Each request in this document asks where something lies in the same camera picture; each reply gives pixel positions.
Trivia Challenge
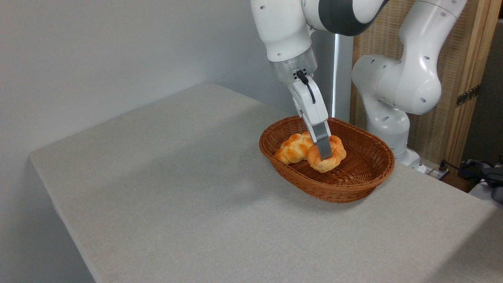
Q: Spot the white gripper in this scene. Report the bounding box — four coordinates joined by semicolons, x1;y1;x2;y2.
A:
288;76;334;161

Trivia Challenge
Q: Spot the round braided bread roll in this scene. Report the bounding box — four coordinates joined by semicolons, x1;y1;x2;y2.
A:
307;135;347;173

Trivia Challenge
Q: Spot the long braided bread loaf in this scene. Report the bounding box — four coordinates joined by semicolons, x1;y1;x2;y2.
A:
274;131;315;165

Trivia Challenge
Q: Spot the brown wicker basket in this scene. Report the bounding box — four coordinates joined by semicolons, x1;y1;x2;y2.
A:
259;115;395;204

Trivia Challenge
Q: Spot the white vertical pole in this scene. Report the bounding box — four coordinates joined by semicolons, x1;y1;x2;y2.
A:
332;34;342;118

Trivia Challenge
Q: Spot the black metal screen hinge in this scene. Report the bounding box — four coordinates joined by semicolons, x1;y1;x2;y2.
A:
455;84;481;108

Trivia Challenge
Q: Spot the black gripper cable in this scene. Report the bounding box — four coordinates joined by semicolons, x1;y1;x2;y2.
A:
296;70;316;105

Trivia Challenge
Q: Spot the dark bundle of cables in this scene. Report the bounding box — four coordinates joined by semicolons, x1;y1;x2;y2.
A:
439;157;503;205

